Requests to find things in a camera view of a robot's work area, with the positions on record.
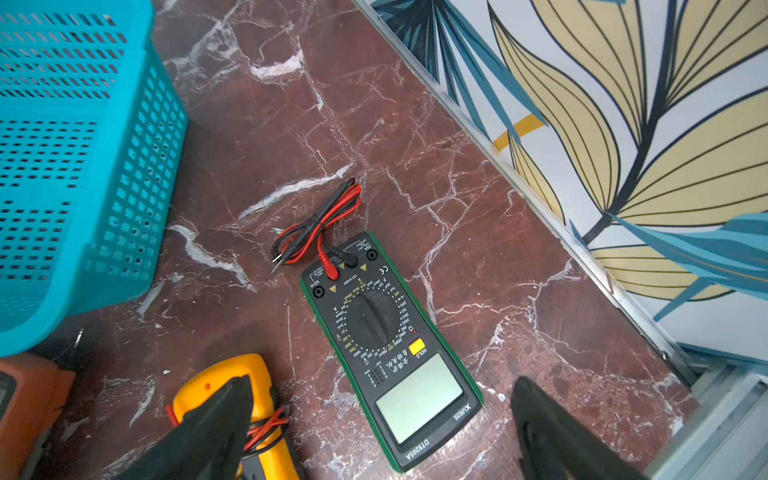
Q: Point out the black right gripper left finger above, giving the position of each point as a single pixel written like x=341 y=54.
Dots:
x=209 y=442

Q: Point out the teal plastic basket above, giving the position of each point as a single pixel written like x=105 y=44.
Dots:
x=92 y=131

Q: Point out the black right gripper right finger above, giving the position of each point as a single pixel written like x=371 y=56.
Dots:
x=554 y=445

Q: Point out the yellow multimeter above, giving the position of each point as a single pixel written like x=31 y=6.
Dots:
x=267 y=452

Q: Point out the green multimeter near wall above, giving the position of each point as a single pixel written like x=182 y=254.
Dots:
x=414 y=390

